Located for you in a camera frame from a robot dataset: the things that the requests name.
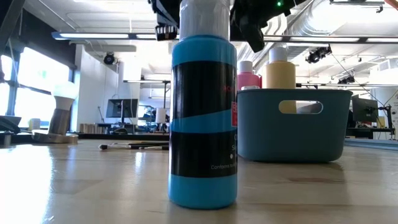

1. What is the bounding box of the wooden slat rack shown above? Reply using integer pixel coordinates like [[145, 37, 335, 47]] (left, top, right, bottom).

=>
[[79, 123, 105, 134]]

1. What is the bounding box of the white background cup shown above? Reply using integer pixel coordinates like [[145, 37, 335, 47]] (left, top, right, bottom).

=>
[[155, 108, 169, 124]]

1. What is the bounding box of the small blue paint bottle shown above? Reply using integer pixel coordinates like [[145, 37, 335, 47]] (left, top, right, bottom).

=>
[[167, 0, 239, 210]]

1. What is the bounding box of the teal plastic bin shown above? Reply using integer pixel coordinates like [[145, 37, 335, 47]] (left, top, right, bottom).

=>
[[236, 89, 354, 164]]

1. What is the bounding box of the black computer monitor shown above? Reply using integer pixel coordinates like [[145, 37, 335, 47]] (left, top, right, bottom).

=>
[[352, 94, 379, 123], [106, 98, 139, 125]]

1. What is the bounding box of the black background desk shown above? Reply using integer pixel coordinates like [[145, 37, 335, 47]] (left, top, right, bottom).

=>
[[346, 126, 396, 140]]

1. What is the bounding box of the blue-handled paintbrush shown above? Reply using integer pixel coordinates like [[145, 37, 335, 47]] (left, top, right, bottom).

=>
[[111, 141, 170, 147]]

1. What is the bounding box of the small white container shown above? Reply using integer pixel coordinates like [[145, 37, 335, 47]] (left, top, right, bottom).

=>
[[28, 118, 42, 131]]

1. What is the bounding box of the person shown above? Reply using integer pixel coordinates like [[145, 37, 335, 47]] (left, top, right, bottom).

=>
[[296, 100, 323, 114]]

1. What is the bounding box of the black ceiling spotlight cluster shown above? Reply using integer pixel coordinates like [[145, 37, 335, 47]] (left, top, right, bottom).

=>
[[305, 45, 333, 64], [337, 74, 356, 85]]

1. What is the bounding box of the large yellow paint bottle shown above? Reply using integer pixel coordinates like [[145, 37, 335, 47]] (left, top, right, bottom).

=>
[[266, 47, 297, 114]]

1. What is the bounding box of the black paintbrush silver ferrule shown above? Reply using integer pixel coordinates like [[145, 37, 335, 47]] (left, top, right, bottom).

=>
[[98, 144, 170, 151]]

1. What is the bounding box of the black ceiling fixture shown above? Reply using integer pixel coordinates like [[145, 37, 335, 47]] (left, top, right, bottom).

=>
[[329, 0, 386, 14]]

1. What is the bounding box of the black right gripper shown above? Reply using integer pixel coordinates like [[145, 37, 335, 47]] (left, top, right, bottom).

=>
[[148, 0, 280, 53]]

